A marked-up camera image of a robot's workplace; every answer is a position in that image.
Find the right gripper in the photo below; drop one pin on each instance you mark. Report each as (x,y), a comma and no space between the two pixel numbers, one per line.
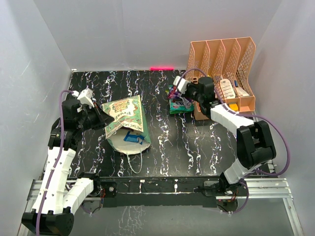
(189,85)

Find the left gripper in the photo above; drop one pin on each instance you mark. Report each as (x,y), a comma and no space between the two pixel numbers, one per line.
(103,118)

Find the purple snack packet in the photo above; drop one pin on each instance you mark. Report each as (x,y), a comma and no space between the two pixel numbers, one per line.
(177,96)

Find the teal Fox's candy bag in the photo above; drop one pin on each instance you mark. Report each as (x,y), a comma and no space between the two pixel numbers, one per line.
(178,107)

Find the green paper bag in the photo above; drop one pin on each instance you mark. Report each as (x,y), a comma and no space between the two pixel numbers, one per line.
(129,115)

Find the blue snack packet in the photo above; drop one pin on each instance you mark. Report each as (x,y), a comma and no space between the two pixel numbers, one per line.
(134,138)

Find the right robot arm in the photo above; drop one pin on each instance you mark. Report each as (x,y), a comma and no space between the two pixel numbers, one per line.
(254,141)

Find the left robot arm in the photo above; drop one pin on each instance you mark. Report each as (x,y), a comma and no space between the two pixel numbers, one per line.
(53,211)

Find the white label bottle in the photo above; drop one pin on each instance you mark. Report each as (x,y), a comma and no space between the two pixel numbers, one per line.
(227,89)

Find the yellow object in organizer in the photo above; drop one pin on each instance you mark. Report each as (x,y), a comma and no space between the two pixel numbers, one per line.
(233,106)

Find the orange file organizer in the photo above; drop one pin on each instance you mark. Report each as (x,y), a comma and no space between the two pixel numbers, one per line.
(227,59)

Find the red light strip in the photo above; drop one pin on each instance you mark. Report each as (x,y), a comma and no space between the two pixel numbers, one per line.
(157,68)

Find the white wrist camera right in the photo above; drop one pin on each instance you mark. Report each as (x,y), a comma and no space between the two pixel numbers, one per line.
(180,84)

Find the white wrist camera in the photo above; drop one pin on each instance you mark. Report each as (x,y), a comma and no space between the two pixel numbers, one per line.
(180,84)
(85,97)

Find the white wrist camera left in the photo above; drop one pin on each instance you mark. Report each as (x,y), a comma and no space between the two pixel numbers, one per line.
(85,97)

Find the aluminium frame rail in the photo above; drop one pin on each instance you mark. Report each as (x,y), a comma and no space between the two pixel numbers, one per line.
(185,155)

